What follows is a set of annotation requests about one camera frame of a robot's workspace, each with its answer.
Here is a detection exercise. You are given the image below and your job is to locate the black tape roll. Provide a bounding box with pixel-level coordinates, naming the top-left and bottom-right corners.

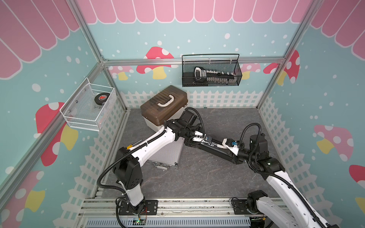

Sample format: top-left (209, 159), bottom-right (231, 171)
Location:
top-left (94, 92), bottom-right (111, 105)

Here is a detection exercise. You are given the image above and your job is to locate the white box brown lid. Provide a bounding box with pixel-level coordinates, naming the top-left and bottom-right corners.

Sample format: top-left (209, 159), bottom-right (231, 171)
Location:
top-left (140, 85), bottom-right (188, 132)

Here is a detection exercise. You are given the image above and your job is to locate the small green circuit board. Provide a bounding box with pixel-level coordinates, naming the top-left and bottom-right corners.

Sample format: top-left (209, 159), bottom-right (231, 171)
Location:
top-left (132, 218), bottom-right (146, 226)

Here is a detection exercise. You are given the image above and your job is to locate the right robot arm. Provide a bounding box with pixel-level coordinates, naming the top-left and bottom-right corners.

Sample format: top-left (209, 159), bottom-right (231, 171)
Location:
top-left (222, 123), bottom-right (338, 228)

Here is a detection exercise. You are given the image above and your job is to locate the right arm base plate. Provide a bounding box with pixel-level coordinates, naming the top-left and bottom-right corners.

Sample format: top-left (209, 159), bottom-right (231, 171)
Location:
top-left (230, 197), bottom-right (263, 215)

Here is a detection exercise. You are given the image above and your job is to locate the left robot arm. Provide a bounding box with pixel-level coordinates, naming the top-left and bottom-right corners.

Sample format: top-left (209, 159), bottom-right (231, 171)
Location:
top-left (97, 107), bottom-right (205, 208)

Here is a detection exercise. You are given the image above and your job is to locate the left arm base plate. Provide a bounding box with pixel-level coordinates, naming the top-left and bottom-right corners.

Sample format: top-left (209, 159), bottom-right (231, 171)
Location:
top-left (116, 198), bottom-right (158, 216)

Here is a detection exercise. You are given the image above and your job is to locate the black poker case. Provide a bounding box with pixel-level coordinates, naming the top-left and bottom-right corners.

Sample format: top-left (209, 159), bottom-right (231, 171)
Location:
top-left (196, 139), bottom-right (245, 164)

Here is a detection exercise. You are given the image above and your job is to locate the white wire wall basket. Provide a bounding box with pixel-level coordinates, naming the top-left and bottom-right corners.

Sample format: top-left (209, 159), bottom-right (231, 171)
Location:
top-left (60, 78), bottom-right (117, 132)

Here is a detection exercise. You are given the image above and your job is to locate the black wire wall basket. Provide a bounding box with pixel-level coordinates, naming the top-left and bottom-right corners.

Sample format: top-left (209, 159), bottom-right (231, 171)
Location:
top-left (181, 54), bottom-right (242, 87)

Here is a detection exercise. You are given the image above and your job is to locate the yellow black screwdriver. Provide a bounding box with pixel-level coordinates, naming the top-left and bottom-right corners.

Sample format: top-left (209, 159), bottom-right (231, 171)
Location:
top-left (127, 140), bottom-right (142, 150)

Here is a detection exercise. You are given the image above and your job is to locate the silver aluminium poker case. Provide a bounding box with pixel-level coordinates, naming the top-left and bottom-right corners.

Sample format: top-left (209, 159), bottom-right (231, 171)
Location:
top-left (148, 138), bottom-right (184, 171)

